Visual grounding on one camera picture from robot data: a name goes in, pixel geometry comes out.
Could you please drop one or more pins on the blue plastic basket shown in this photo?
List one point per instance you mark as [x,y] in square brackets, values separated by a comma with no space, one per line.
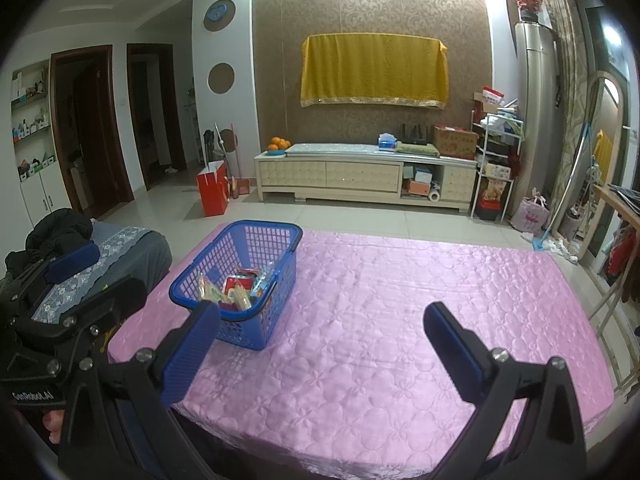
[245,332]

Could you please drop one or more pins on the person's left hand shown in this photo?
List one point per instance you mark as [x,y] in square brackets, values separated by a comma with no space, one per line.
[52,427]

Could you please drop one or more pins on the grey sofa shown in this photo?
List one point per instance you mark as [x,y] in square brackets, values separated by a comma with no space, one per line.
[155,260]

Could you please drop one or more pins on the black router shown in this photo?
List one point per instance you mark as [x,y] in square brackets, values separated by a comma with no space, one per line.
[414,136]

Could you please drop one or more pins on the red flower vase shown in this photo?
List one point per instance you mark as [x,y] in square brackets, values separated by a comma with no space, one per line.
[527,2]

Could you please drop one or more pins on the pile of oranges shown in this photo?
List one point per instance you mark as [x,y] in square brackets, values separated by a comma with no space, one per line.
[279,144]

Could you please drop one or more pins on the blue tissue box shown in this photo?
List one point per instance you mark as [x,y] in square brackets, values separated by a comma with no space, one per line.
[387,141]

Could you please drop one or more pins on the large red snack packet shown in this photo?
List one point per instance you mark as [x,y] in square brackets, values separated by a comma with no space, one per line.
[232,285]

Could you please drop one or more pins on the white metal shelf rack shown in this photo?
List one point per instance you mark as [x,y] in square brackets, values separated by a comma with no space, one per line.
[495,175]

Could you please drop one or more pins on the lace sofa cover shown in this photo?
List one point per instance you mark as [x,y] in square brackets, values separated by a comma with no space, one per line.
[115,245]

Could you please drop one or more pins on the yellow cloth cover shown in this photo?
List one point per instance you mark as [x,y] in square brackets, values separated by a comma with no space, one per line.
[375,70]

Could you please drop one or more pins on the black jacket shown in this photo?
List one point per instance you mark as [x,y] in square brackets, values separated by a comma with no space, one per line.
[55,232]

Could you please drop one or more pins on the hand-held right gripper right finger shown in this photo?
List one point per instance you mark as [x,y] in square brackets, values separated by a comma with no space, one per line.
[452,350]

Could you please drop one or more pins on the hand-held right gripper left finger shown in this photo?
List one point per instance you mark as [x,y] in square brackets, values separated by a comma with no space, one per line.
[192,350]

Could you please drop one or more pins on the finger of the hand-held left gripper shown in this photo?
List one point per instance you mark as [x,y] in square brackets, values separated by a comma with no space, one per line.
[120,300]
[75,262]

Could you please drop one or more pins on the green folded cushion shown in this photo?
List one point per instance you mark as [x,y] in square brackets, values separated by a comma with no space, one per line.
[417,150]

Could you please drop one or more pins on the red paper bag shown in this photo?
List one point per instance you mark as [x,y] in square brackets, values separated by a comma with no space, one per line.
[212,192]

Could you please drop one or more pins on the wooden side table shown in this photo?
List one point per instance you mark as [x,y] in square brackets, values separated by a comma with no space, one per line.
[615,200]

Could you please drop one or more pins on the clear blue candy packet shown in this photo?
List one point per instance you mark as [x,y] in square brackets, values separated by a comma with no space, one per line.
[262,280]

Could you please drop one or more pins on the pink quilted table cover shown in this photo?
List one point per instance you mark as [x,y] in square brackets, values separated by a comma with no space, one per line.
[375,310]

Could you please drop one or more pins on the white wall shelf cabinet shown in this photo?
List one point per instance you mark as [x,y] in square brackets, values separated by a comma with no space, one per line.
[37,185]

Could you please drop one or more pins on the pink bag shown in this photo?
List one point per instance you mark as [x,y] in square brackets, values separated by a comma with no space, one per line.
[530,215]

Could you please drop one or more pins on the brown cardboard box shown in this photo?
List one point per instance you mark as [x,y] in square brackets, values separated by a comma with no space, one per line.
[455,143]

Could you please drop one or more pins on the beige TV cabinet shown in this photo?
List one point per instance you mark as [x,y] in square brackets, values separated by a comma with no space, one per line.
[325,175]

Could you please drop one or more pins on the arched standing mirror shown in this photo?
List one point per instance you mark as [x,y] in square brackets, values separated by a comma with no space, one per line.
[617,110]

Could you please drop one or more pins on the white paper roll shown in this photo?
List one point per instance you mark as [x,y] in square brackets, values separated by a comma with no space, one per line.
[435,195]

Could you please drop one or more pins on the red dustpan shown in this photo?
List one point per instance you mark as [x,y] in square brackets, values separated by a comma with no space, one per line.
[240,185]

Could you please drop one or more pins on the dark wooden door frame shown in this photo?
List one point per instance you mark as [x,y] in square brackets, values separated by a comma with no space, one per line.
[177,110]
[117,135]

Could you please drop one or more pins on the red white box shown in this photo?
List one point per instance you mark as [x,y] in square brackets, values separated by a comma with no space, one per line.
[492,99]

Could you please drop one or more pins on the green wafer packet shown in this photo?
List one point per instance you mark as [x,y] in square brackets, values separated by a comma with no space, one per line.
[207,287]

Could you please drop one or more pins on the patterned curtain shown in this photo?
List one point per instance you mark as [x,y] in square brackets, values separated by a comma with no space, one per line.
[570,85]

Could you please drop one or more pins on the orange box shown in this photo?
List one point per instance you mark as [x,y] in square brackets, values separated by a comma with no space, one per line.
[416,186]

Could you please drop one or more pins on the blue plate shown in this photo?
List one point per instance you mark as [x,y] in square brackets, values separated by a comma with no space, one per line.
[275,152]

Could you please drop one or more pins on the round brown wall disc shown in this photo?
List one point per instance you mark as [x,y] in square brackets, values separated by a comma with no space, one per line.
[221,78]
[230,7]

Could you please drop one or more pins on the standing air conditioner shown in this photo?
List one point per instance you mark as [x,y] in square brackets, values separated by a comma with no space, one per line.
[537,110]

